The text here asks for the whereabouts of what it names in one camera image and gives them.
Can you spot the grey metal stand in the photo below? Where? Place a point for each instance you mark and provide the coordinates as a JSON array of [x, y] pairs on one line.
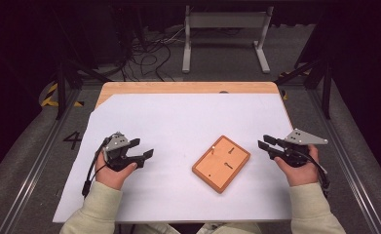
[[227, 21]]

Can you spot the person's right hand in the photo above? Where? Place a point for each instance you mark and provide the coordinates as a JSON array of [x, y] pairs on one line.
[[301, 174]]

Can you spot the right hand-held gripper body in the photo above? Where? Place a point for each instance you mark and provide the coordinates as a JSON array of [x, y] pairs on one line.
[[300, 138]]

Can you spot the person's left hand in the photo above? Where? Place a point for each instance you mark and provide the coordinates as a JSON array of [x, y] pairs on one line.
[[111, 177]]

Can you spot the aluminium rail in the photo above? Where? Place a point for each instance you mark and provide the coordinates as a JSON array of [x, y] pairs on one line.
[[347, 169], [32, 182]]

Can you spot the orange rectangular block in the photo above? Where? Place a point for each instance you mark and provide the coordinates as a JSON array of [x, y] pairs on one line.
[[217, 170]]

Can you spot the black metal stand leg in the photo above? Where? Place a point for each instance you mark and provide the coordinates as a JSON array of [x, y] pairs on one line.
[[326, 87], [61, 87]]

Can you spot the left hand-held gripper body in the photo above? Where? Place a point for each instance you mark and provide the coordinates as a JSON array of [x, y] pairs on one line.
[[117, 143]]

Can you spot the yellow black striped tape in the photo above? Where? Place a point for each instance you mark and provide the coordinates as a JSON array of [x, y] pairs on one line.
[[285, 95], [50, 96]]

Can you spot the white paper sheet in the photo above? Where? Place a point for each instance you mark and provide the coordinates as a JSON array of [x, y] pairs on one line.
[[178, 130]]

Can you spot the wooden table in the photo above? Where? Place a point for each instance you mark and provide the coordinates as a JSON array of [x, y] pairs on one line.
[[184, 87]]

